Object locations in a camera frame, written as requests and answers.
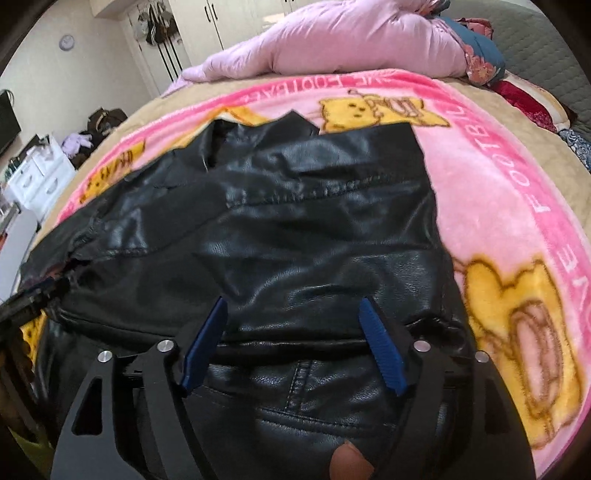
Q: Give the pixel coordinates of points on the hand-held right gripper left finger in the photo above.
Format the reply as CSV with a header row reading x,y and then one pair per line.
x,y
205,341

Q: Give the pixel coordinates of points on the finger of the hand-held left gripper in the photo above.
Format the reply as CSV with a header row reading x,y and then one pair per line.
x,y
32,295

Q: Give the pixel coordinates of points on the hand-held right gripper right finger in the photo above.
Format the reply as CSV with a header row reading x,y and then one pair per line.
x,y
381,346

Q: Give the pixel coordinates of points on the black leather jacket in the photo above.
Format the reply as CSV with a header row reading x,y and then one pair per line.
x,y
300,230

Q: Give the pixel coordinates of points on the person's right hand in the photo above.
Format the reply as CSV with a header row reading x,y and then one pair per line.
x,y
348,461

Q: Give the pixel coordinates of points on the person's dark patterned clothing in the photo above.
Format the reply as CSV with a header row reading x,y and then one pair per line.
x,y
14,392

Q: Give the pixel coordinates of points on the white dresser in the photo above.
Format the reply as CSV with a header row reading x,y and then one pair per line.
x,y
41,180

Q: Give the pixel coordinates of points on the purple cloth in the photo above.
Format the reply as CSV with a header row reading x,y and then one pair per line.
x,y
76,143

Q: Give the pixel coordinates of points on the pink printed blanket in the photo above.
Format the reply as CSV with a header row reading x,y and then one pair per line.
x,y
485,207

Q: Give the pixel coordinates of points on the black television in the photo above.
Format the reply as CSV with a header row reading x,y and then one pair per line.
x,y
7,122

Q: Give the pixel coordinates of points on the brown bag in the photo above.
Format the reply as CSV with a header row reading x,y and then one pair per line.
x,y
106,120

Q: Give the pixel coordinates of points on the blue patterned cloth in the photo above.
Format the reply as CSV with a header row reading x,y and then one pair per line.
x,y
575,145

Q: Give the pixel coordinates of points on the red cloth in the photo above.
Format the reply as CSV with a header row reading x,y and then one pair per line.
x,y
521,97

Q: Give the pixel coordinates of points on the hanging bags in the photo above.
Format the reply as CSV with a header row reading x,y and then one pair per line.
x,y
157,25

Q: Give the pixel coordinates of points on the pink quilt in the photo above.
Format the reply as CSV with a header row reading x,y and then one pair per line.
x,y
346,41

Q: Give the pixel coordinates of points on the blue floral pillow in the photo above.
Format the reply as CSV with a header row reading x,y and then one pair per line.
x,y
480,55

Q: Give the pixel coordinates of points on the white wardrobe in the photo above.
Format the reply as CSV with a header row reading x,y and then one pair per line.
x,y
198,23

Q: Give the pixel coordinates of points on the grey quilted headboard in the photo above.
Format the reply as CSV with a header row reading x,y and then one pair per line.
x,y
535,46

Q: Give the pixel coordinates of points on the round wall clock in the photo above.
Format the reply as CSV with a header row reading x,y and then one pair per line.
x,y
67,42

